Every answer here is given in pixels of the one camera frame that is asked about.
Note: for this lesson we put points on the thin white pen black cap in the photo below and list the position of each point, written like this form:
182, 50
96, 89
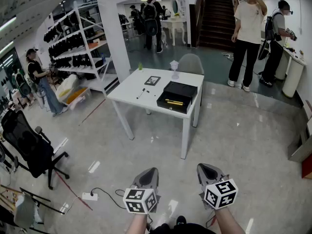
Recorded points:
147, 91

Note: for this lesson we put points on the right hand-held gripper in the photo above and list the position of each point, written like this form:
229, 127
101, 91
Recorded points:
220, 194

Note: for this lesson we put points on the grey low cabinet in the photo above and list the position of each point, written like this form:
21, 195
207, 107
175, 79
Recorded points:
301, 145

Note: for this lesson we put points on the black office chair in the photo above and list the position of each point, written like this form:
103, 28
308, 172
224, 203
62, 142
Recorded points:
29, 142

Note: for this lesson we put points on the clear plastic cup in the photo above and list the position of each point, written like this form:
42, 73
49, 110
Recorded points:
174, 68

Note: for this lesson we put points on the black and white marker pen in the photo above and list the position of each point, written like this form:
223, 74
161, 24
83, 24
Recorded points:
140, 93

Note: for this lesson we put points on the person's right forearm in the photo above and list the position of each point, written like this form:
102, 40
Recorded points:
229, 220

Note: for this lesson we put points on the black box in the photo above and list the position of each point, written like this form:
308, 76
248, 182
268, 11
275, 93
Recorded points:
179, 91

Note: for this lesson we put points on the white bulky bag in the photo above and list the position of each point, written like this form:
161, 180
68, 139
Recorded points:
68, 84

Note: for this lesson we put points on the white round counter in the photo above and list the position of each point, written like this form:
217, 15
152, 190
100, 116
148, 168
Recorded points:
293, 74

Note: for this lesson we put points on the clear plastic storage bin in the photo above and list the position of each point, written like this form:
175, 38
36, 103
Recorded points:
80, 97

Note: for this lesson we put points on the white shelving rack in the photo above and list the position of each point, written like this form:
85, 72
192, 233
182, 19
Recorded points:
84, 40

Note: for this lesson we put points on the group of black bags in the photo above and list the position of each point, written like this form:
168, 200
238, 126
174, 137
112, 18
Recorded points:
70, 43

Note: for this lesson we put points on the person's left forearm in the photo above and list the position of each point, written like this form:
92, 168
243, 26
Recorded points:
136, 224

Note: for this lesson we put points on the red box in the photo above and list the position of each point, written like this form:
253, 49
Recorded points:
307, 167

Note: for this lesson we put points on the grey cloth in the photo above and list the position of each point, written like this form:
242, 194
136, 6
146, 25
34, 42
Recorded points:
25, 211

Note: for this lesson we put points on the white floor power strip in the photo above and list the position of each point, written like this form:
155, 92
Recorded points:
228, 55

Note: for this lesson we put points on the person's black shoe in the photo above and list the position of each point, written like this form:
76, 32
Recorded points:
181, 220

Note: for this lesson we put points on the small yellow flower pot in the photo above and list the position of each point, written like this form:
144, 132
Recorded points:
177, 15

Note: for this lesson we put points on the person's black clothing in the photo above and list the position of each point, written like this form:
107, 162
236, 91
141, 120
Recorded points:
182, 229

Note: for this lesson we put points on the black folding stand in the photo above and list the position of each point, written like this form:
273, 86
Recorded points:
41, 200

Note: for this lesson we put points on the dark wooden staircase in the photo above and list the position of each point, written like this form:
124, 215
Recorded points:
217, 16

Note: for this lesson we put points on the small green potted plant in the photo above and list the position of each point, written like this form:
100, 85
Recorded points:
140, 66

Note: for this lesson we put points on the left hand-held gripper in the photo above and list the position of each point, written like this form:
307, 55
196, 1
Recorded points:
139, 201

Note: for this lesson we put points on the white dressing table with mirror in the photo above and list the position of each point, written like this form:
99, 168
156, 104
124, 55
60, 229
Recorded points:
174, 24

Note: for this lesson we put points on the blue bottle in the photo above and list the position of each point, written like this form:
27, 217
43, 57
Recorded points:
103, 58

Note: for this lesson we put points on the black picture frame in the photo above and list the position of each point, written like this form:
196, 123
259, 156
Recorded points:
152, 80

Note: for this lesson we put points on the grey shell chair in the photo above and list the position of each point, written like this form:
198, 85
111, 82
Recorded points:
191, 63

